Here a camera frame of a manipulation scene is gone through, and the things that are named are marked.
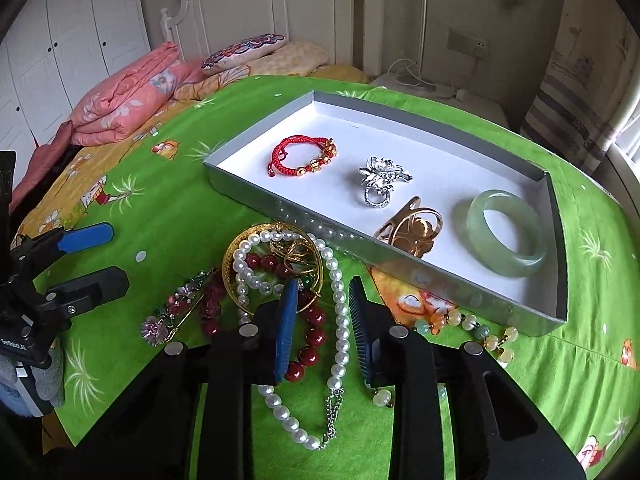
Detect pastel stone bead bracelet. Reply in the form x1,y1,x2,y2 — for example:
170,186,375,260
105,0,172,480
372,307,520,408

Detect pink floral quilt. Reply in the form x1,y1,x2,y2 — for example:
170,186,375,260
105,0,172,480
67,41,206,147

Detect dark pink cloth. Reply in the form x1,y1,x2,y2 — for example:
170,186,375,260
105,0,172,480
10,120,76,211

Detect pale green jade bangle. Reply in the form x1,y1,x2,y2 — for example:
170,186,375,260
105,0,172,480
466,188,549,278

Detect embroidered floral pillow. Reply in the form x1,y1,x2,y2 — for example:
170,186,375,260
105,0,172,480
201,33,288,77

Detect silver flower ring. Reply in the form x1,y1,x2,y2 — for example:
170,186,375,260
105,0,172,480
356,156,414,208

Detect wall socket plate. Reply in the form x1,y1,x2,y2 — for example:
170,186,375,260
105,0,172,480
446,28,490,58

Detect white pearl necklace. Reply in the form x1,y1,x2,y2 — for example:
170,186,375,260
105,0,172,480
233,230,351,452

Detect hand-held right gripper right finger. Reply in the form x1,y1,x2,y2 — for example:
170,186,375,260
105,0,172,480
348,276,586,480

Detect gold wire brooch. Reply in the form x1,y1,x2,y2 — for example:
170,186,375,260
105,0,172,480
270,237,321,283

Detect white cable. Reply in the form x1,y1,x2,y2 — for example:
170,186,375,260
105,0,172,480
385,57,426,88

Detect white bed headboard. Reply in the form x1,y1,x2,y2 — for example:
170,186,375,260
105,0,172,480
160,0,363,68

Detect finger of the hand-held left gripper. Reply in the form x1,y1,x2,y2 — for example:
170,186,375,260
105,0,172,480
47,266,130,317
17,222,115,260

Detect red string bracelet gold beads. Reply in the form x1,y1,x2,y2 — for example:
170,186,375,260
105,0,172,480
270,135,338,179

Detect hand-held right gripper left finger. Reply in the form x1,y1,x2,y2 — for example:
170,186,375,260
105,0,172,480
65,277,301,480

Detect gold bangle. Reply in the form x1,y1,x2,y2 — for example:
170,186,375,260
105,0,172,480
221,222,326,311

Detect pale yellow pillow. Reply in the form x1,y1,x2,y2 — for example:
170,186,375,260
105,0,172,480
245,41,331,77

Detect white wardrobe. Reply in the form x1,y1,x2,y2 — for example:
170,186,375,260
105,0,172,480
0,0,151,176

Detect silver cardboard box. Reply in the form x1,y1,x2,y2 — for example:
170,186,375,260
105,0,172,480
202,90,570,337

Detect silver flower hairpin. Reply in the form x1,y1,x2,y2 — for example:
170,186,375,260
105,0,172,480
141,267,221,347

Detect dark red bead bracelet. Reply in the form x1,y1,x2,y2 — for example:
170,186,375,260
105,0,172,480
200,252,328,383

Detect green printed bedsheet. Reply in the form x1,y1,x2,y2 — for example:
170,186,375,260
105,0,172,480
10,75,640,480

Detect white nightstand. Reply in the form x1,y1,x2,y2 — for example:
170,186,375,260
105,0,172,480
370,72,511,131

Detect printed curtain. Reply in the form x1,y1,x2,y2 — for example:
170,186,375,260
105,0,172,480
520,0,640,171

